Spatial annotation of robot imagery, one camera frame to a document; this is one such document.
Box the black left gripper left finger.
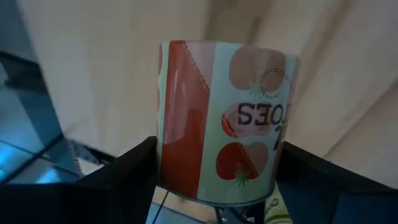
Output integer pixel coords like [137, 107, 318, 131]
[0, 136, 159, 224]

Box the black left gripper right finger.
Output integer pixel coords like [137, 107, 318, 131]
[275, 141, 398, 224]

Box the tomato label can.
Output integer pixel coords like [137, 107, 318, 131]
[156, 39, 301, 207]

